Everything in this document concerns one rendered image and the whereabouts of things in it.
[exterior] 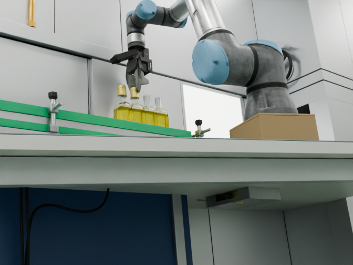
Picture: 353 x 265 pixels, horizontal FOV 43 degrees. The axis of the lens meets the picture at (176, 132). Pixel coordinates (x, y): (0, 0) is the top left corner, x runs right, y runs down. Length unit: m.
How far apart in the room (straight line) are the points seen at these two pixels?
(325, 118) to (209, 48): 1.30
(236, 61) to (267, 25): 1.59
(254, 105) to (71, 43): 0.92
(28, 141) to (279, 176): 0.61
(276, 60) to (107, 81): 0.84
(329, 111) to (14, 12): 1.54
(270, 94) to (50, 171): 0.61
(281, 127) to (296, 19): 1.53
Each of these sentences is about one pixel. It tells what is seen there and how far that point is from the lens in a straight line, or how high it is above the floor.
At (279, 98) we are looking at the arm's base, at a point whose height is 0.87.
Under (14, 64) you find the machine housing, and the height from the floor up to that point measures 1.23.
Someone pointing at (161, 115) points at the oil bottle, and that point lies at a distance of 1.79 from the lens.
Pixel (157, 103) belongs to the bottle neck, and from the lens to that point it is 1.82.
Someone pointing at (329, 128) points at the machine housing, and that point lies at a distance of 2.36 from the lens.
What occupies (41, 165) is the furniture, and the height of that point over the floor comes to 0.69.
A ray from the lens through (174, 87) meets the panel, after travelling 2.10.
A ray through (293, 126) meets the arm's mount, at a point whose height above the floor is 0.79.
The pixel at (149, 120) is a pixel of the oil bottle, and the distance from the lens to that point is 1.74.
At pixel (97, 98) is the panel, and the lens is 1.83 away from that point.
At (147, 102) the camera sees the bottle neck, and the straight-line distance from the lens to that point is 1.79.
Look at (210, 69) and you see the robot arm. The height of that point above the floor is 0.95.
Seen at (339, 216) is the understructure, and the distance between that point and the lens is 2.31.
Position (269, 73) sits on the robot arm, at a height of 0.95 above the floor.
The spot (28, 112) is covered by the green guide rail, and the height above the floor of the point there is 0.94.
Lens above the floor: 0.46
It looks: 17 degrees up
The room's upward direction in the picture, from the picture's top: 5 degrees counter-clockwise
